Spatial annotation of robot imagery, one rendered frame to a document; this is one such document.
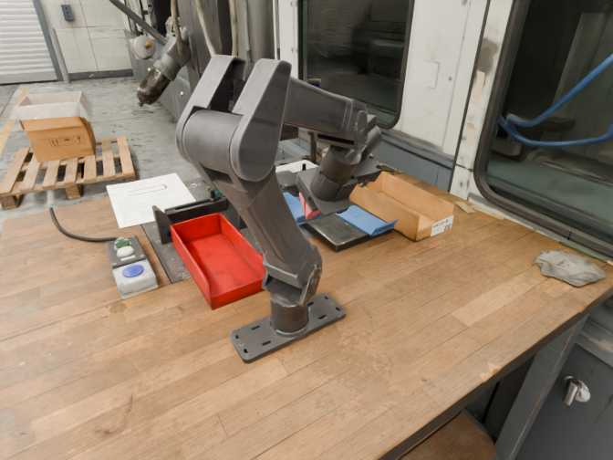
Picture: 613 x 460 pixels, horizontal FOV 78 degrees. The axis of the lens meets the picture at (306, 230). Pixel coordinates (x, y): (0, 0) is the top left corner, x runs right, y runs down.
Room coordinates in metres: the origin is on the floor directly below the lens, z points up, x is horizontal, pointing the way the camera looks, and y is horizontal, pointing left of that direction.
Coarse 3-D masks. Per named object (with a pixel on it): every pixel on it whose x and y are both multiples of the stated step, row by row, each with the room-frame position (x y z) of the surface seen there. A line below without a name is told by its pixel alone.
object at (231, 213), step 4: (296, 188) 0.90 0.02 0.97; (296, 192) 0.90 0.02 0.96; (228, 200) 0.85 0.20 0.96; (232, 204) 0.83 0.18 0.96; (228, 208) 0.86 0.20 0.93; (232, 208) 0.84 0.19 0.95; (224, 212) 0.89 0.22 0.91; (228, 212) 0.86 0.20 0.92; (232, 212) 0.84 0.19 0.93; (236, 212) 0.81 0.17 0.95; (228, 216) 0.87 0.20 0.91; (232, 216) 0.84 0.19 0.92; (236, 216) 0.81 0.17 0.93; (240, 216) 0.81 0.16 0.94; (232, 220) 0.84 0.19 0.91; (236, 220) 0.82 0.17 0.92; (240, 220) 0.81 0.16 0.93; (236, 224) 0.82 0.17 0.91; (240, 224) 0.81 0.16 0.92; (244, 224) 0.81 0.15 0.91; (240, 228) 0.81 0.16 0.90
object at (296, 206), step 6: (288, 198) 0.80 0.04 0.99; (294, 198) 0.80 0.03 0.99; (288, 204) 0.76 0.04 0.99; (294, 204) 0.77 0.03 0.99; (300, 204) 0.77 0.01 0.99; (294, 210) 0.74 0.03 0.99; (300, 210) 0.74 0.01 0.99; (294, 216) 0.71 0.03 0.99; (300, 216) 0.67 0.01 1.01; (318, 216) 0.71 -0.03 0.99; (300, 222) 0.68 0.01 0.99; (306, 222) 0.69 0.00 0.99
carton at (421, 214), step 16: (384, 176) 1.01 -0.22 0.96; (352, 192) 0.95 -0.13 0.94; (368, 192) 0.90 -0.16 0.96; (384, 192) 1.01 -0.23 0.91; (400, 192) 0.95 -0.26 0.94; (416, 192) 0.91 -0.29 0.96; (368, 208) 0.89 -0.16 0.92; (384, 208) 0.84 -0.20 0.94; (400, 208) 0.80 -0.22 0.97; (416, 208) 0.90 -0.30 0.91; (432, 208) 0.86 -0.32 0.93; (448, 208) 0.82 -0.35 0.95; (400, 224) 0.79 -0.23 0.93; (416, 224) 0.75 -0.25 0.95; (432, 224) 0.83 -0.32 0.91; (448, 224) 0.81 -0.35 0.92; (416, 240) 0.75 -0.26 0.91
